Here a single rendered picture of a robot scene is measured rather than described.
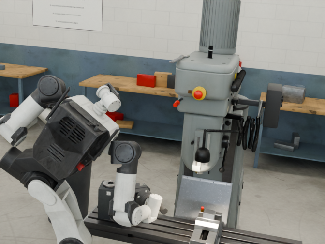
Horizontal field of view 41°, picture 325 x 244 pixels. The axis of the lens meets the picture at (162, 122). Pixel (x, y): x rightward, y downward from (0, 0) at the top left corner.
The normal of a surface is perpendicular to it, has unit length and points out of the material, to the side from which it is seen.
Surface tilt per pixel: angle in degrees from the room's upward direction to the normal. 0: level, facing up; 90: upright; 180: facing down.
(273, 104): 90
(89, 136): 85
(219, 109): 90
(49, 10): 90
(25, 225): 0
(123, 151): 72
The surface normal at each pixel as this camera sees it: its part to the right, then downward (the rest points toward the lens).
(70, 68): -0.25, 0.27
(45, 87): 0.06, 0.03
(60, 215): -0.01, 0.66
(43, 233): 0.06, -0.95
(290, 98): -0.45, 0.23
